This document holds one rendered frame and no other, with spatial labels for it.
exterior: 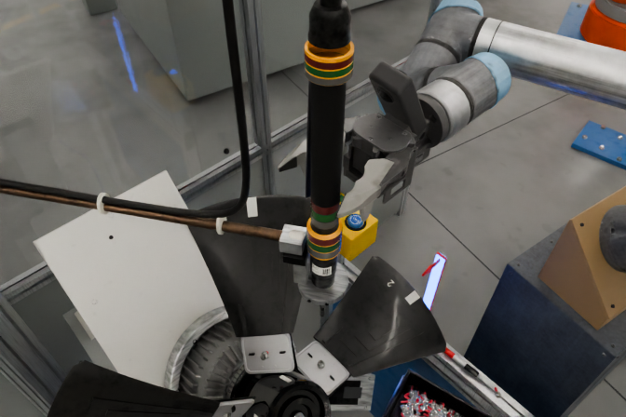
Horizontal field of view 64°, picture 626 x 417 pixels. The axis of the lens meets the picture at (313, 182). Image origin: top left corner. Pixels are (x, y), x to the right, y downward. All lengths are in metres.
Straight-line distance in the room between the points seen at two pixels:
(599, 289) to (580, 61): 0.61
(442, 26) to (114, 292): 0.73
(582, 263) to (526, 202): 1.77
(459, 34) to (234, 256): 0.50
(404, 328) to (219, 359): 0.35
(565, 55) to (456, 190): 2.18
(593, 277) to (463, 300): 1.30
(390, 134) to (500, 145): 2.74
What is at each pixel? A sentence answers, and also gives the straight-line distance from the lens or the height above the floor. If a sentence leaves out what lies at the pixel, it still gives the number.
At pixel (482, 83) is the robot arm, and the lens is 0.70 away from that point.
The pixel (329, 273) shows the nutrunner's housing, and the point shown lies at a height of 1.50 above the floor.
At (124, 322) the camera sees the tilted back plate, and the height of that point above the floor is 1.20.
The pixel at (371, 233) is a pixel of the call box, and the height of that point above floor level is 1.04.
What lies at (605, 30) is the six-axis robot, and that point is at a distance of 4.46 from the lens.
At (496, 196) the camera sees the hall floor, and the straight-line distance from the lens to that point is 2.97.
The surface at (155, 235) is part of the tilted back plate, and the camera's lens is 1.01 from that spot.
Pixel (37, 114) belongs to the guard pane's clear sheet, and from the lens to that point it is 1.19.
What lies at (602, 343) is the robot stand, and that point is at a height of 1.00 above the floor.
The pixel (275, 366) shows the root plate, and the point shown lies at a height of 1.24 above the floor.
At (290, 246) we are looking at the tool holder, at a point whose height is 1.54.
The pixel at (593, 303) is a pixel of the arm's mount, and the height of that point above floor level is 1.06.
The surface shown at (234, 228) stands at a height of 1.54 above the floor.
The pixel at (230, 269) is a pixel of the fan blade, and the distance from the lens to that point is 0.86.
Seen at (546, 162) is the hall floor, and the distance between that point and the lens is 3.30.
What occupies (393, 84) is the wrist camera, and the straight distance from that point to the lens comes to 0.54.
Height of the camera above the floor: 2.04
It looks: 45 degrees down
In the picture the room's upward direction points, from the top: straight up
